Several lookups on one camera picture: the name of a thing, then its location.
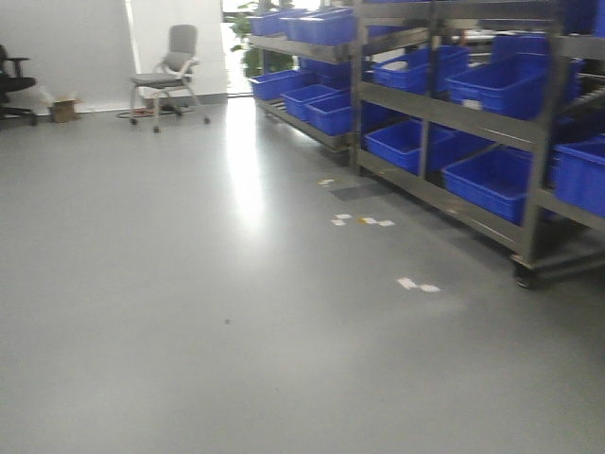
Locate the blue bin lower rack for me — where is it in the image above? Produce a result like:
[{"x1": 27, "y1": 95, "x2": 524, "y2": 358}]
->
[{"x1": 442, "y1": 147, "x2": 533, "y2": 225}]

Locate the near steel shelf rack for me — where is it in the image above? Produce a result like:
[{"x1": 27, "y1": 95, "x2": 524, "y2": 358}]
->
[{"x1": 354, "y1": 1, "x2": 604, "y2": 288}]

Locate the grey office chair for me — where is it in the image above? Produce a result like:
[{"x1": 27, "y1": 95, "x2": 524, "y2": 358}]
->
[{"x1": 129, "y1": 24, "x2": 211, "y2": 133}]

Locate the green potted plant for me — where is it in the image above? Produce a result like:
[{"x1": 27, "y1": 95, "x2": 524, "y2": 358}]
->
[{"x1": 225, "y1": 0, "x2": 297, "y2": 79}]

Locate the blue bin middle rack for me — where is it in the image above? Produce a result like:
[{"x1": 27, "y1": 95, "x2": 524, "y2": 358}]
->
[{"x1": 443, "y1": 54, "x2": 585, "y2": 122}]

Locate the steel shelf rack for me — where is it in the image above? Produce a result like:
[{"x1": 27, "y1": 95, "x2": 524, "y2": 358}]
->
[
  {"x1": 250, "y1": 7, "x2": 357, "y2": 153},
  {"x1": 354, "y1": 1, "x2": 604, "y2": 288}
]

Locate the blue bin rack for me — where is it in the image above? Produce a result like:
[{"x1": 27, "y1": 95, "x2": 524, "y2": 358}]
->
[
  {"x1": 443, "y1": 54, "x2": 585, "y2": 122},
  {"x1": 442, "y1": 147, "x2": 533, "y2": 225}
]

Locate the far steel shelf rack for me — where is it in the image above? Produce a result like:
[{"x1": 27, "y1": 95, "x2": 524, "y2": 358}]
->
[{"x1": 250, "y1": 7, "x2": 357, "y2": 153}]

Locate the black office chair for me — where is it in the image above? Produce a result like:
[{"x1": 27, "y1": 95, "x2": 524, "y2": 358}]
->
[{"x1": 1, "y1": 45, "x2": 38, "y2": 126}]

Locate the small cardboard box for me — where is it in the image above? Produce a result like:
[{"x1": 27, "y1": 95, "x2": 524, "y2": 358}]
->
[{"x1": 47, "y1": 96, "x2": 80, "y2": 123}]

